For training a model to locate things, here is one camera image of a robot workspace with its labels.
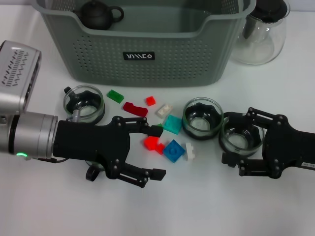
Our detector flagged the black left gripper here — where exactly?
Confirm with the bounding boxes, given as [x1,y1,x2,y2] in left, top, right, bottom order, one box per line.
[53,117,167,189]

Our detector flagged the glass carafe with black lid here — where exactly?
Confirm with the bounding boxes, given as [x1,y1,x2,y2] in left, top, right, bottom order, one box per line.
[230,0,291,66]

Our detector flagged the dark clay teapot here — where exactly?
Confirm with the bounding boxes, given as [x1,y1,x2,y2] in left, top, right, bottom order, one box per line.
[73,0,125,30]

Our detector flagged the large red-orange toy brick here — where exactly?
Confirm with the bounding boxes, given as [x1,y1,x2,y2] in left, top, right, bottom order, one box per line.
[143,136,160,150]

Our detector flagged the translucent green brick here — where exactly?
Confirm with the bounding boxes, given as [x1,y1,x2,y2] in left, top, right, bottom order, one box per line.
[106,89,125,104]

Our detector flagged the dark red long brick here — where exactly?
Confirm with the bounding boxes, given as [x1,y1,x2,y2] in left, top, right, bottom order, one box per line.
[122,101,149,118]

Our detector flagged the glass teacup with black holder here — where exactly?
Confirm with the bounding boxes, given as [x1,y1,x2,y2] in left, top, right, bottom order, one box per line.
[63,85,106,125]
[85,159,108,182]
[219,115,266,158]
[182,97,224,141]

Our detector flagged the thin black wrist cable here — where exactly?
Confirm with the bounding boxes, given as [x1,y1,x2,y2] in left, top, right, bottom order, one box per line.
[23,154,68,164]

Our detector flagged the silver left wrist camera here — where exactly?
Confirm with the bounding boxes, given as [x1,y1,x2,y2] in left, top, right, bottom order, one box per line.
[0,40,42,116]

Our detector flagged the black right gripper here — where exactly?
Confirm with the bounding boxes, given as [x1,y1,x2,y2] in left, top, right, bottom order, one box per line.
[221,107,315,179]

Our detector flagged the blue square toy plate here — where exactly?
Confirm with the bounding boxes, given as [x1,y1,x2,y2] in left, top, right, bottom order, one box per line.
[162,139,187,163]

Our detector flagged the white toy brick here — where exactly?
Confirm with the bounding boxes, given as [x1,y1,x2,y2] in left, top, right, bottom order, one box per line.
[181,142,197,162]
[156,103,174,117]

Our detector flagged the grey-green perforated storage bin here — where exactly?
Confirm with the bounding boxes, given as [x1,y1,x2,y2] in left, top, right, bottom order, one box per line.
[36,0,256,88]

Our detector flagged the teal square toy plate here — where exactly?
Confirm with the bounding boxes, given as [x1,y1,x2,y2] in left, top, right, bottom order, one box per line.
[162,115,183,135]

